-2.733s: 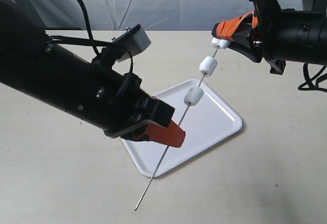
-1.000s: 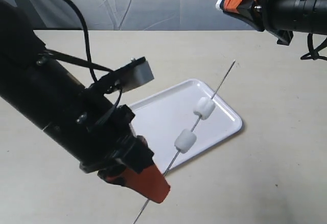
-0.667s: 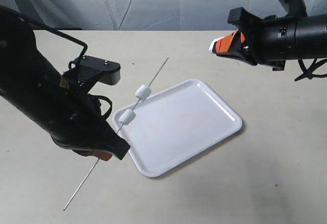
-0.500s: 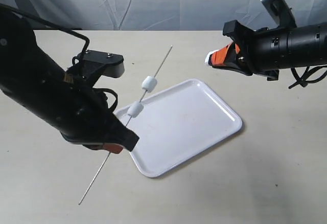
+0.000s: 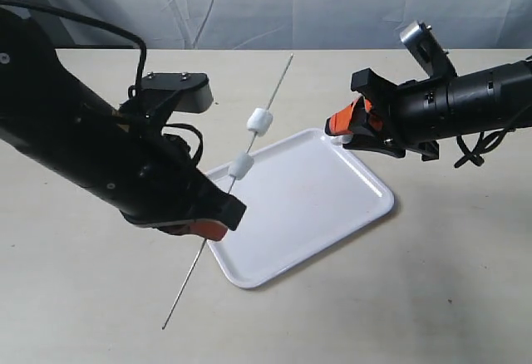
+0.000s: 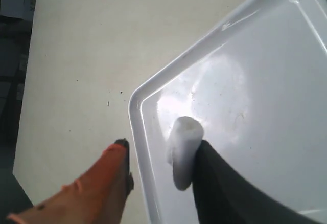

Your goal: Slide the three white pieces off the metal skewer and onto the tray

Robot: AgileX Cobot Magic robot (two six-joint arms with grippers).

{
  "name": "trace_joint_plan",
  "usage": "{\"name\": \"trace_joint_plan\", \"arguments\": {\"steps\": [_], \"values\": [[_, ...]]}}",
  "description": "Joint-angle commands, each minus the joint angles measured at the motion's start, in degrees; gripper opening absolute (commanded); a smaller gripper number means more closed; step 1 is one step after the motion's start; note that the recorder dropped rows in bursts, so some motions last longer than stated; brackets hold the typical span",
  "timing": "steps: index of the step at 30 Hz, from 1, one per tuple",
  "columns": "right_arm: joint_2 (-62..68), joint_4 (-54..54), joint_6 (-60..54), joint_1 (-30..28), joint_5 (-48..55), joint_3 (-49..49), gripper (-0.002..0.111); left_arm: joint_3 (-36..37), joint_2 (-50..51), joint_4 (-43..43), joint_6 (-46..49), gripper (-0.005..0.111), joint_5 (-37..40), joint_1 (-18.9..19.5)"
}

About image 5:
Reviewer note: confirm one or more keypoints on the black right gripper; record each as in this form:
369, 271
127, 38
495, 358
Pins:
392, 119

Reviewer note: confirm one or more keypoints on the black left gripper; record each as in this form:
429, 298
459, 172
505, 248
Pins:
172, 195

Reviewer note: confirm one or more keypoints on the white marshmallow tip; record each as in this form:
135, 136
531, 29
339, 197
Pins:
346, 139

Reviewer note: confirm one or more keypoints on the white marshmallow handle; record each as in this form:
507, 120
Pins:
240, 166

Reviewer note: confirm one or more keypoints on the thin metal skewer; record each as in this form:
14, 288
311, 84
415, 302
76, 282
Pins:
229, 189

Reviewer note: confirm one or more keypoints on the white marshmallow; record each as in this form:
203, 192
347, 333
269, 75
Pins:
259, 121

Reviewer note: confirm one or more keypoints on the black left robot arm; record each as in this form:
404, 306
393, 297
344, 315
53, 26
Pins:
123, 155

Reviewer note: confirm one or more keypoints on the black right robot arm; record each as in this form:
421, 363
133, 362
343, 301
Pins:
477, 110

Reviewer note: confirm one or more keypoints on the white plastic tray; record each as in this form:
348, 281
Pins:
303, 195

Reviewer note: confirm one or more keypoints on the white backdrop curtain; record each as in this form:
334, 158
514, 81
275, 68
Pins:
310, 24

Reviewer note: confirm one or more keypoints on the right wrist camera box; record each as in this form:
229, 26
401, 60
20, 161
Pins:
419, 40

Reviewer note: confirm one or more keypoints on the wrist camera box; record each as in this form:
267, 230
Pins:
190, 91
419, 40

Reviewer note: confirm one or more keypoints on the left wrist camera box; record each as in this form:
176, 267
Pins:
190, 91

